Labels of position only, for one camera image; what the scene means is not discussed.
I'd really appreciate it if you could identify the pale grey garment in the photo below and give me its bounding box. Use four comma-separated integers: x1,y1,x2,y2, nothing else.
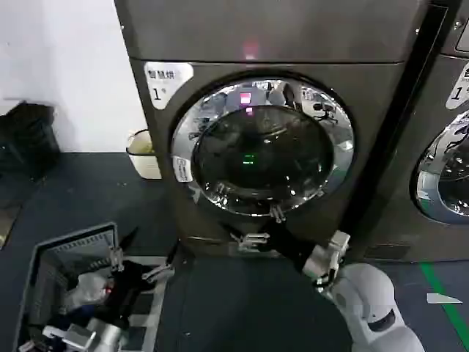
67,271,111,313

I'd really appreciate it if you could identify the round glass dryer door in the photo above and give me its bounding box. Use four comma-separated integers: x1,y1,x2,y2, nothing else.
170,69,358,225

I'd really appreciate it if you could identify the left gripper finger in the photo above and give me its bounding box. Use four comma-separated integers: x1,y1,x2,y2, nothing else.
141,242,180,283
107,226,139,274

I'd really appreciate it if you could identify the white paper scrap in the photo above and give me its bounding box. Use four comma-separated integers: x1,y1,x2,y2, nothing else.
426,292,464,305

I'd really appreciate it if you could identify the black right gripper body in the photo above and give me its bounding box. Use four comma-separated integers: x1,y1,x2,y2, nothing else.
266,221,320,273

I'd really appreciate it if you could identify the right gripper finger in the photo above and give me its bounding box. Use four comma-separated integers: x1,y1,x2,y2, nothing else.
267,203,286,224
221,224,271,254

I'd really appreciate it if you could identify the grey dryer numbered one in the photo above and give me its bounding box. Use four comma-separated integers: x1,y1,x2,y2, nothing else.
113,0,450,262

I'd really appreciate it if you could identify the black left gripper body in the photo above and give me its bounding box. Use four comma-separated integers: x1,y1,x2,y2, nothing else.
97,260,148,324

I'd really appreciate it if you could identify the grey plastic laundry basket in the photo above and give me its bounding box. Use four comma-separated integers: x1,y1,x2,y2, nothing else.
16,221,177,352

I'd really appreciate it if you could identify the white plastic bin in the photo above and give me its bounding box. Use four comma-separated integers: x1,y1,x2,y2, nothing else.
125,128,163,180

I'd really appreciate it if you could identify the black plastic crate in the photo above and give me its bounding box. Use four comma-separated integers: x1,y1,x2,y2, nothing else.
0,100,62,181

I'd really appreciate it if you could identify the black garment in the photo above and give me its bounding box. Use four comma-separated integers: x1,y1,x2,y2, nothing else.
54,252,166,331

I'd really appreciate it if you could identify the green floor tape strip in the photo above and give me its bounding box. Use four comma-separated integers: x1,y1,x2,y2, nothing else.
419,261,469,352

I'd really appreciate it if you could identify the grey dryer with white label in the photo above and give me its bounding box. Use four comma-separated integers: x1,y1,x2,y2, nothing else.
361,0,469,263

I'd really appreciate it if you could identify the round chrome-rimmed dryer door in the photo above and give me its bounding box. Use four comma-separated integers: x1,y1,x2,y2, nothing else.
412,109,469,225

